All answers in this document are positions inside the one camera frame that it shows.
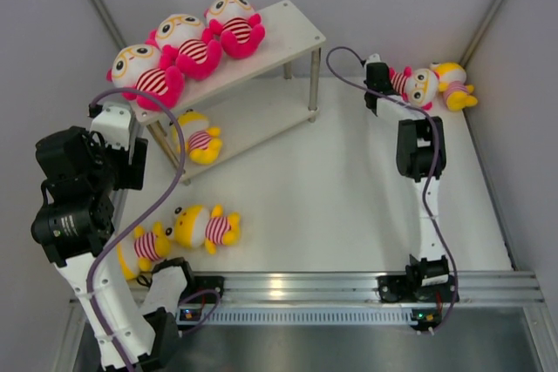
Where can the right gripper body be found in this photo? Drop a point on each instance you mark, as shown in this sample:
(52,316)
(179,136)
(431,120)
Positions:
(389,84)

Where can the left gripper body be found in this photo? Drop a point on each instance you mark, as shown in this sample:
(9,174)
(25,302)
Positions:
(126,175)

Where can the pink plush toy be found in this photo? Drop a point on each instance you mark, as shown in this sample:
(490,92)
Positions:
(237,25)
(143,67)
(186,41)
(417,87)

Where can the yellow plush toy corner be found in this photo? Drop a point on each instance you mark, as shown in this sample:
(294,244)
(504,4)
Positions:
(456,93)

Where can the yellow plush toy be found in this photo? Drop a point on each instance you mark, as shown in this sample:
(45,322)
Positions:
(202,141)
(140,250)

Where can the yellow plush toy floor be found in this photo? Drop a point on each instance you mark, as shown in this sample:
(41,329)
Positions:
(200,226)

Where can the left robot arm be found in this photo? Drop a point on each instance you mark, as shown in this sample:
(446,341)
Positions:
(74,227)

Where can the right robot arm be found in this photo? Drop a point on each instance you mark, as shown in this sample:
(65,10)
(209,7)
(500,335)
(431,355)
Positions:
(420,160)

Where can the yellow plush toy on shelf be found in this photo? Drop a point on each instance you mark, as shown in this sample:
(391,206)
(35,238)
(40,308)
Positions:
(202,141)

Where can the white two-tier shelf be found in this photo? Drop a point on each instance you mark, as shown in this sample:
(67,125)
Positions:
(256,98)

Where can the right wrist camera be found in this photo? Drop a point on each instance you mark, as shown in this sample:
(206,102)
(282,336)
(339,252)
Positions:
(373,58)

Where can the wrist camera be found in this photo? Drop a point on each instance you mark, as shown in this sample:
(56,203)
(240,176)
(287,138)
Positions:
(373,58)
(115,125)

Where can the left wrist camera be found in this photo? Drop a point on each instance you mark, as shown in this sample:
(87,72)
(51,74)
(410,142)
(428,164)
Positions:
(115,125)

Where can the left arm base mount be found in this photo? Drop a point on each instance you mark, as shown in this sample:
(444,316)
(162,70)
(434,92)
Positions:
(196,290)

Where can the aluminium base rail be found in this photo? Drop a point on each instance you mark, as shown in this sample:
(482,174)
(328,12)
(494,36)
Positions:
(349,299)

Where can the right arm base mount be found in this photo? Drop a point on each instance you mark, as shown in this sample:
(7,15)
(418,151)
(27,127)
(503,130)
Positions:
(397,288)

